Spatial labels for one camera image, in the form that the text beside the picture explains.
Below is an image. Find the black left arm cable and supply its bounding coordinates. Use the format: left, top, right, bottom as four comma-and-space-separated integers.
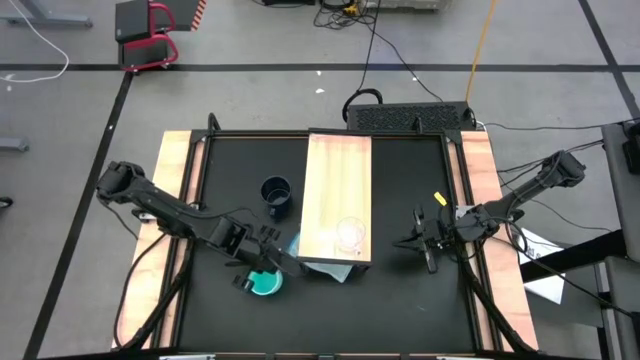
113, 232, 169, 350

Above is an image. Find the yellow cable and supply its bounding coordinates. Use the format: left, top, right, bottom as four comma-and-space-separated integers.
464, 0, 499, 104

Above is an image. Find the red and black cart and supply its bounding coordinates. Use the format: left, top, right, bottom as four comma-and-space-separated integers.
114, 0, 208, 73

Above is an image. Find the teal cup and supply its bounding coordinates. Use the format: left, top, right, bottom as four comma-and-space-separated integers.
248, 268, 285, 297

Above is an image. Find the thick black looped cable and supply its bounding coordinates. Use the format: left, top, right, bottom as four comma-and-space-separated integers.
342, 88, 385, 124

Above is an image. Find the black table frame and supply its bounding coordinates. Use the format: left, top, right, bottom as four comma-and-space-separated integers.
117, 112, 541, 360

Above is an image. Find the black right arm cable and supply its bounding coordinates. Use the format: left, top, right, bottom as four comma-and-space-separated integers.
502, 218, 640, 319

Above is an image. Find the black perforated computer case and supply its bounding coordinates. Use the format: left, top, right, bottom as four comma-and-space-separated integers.
346, 101, 475, 133

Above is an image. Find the wooden shelf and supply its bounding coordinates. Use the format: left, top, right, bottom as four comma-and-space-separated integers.
297, 132, 374, 265

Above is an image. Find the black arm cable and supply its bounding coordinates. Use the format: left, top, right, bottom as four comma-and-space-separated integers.
113, 232, 169, 350
502, 218, 640, 319

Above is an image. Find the white cable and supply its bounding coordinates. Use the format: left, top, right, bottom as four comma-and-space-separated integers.
0, 0, 71, 84

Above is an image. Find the wooden side board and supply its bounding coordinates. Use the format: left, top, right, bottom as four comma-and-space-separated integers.
446, 130, 540, 352
110, 130, 207, 351

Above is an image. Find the grey metal foot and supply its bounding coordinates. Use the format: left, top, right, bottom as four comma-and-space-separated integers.
0, 137, 31, 153

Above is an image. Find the white paper sheet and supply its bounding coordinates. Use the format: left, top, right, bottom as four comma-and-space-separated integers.
516, 227, 567, 305

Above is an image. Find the tangled black cable bundle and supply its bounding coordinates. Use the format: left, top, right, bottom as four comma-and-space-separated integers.
312, 0, 381, 30

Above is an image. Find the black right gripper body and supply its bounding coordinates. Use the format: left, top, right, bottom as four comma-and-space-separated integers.
412, 203, 457, 276

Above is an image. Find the grey metal stand base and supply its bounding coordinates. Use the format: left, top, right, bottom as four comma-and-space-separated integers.
0, 0, 94, 29

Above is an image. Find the clear glass mug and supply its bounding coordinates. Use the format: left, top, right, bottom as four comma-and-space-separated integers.
335, 216, 367, 251

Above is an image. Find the thin black floor cable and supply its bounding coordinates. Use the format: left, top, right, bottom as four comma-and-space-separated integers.
357, 0, 445, 104

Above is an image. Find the light blue cloth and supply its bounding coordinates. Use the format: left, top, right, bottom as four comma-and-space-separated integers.
287, 232, 354, 284

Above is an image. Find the dark blue enamel mug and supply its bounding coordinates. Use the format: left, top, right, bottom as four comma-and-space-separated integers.
259, 174, 294, 222

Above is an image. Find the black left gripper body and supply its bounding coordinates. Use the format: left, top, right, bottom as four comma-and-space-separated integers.
213, 217, 282, 294

